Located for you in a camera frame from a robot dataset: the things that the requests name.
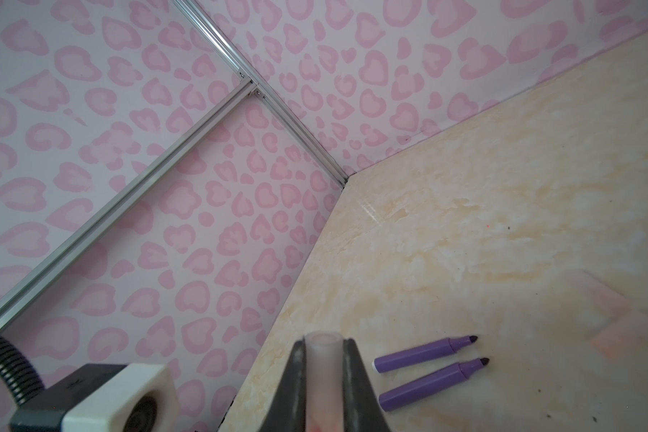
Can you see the purple marker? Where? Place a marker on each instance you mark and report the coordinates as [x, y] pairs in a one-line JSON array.
[[422, 354], [431, 384]]

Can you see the clear pen cap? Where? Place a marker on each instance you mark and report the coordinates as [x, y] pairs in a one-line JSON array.
[[604, 298], [324, 381]]

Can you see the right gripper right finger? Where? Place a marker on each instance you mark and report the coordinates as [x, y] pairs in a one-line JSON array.
[[361, 409]]

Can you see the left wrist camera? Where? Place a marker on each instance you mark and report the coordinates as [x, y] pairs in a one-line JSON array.
[[106, 398]]

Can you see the left corner aluminium post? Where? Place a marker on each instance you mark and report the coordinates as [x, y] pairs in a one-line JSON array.
[[230, 53]]

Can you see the diagonal aluminium frame bar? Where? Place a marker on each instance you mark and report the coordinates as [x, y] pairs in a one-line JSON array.
[[35, 284]]

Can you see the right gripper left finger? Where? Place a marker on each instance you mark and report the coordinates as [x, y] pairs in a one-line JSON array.
[[287, 410]]

